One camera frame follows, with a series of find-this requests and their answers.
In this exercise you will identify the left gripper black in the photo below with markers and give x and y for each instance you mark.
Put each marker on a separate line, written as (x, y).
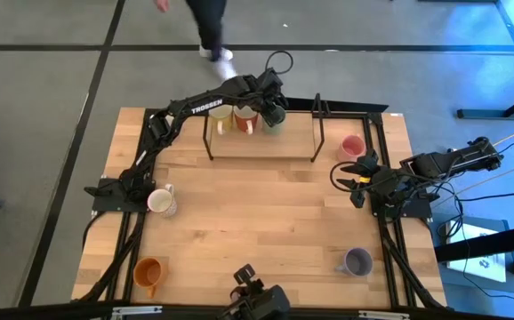
(270, 101)

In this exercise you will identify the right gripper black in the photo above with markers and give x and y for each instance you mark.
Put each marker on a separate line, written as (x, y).
(371, 178)

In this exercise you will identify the green mug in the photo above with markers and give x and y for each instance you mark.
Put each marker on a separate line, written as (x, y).
(271, 130)

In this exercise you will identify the pink mug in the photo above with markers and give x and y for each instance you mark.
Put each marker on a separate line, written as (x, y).
(351, 146)

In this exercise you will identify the purple mug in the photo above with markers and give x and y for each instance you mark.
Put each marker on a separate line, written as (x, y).
(358, 262)

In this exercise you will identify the grey diamond patterned mug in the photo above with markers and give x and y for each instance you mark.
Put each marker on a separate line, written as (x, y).
(160, 201)

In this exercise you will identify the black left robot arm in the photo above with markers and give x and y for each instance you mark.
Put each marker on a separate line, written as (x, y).
(181, 111)

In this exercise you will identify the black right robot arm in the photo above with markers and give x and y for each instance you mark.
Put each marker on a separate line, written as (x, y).
(444, 162)

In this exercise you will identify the person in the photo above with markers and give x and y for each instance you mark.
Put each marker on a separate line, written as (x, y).
(210, 22)

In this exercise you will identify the black table foot bar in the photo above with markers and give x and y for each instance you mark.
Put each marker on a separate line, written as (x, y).
(484, 114)

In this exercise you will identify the white box with logo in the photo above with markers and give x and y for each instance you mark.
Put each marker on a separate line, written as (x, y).
(470, 269)

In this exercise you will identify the orange mug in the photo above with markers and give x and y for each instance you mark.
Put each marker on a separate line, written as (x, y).
(148, 272)

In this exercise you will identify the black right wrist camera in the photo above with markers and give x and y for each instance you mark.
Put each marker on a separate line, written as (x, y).
(358, 199)

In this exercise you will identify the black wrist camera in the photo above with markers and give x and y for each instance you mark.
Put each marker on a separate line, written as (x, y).
(358, 199)
(271, 80)

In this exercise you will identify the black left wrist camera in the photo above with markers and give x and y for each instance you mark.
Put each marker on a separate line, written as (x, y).
(271, 80)

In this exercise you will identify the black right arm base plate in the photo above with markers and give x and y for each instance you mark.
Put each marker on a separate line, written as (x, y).
(419, 210)

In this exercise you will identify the black aluminium table frame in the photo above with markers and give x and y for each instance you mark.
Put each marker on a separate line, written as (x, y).
(390, 284)

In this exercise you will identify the silver metal bracket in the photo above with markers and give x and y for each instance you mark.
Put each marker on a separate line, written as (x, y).
(383, 315)
(137, 310)

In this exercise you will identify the black desk frame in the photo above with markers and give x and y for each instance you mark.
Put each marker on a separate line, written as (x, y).
(484, 242)

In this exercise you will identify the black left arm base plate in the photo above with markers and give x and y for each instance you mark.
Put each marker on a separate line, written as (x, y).
(106, 202)

